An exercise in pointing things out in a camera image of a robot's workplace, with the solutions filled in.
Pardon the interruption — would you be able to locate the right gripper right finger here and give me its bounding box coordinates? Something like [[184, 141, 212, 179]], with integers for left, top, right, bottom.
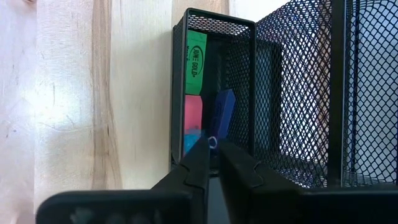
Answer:
[[219, 139, 398, 224]]

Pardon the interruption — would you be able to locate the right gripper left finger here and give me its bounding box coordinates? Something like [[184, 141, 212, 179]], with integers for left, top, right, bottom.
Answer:
[[35, 136, 211, 224]]

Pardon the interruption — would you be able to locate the blue binder clip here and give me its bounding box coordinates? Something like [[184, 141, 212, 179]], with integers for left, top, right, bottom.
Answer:
[[183, 129, 219, 156]]

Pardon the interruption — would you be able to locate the dark blue eraser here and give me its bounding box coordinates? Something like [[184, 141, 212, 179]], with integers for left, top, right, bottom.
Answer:
[[211, 89, 236, 140]]

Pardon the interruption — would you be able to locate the pink eraser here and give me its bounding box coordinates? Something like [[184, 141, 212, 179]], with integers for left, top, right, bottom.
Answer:
[[183, 95, 203, 135]]

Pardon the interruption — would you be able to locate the green eraser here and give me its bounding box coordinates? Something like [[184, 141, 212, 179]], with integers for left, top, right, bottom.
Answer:
[[185, 30, 208, 96]]

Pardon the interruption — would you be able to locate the black mesh desk organizer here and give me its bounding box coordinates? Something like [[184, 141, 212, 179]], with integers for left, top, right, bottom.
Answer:
[[170, 0, 398, 189]]

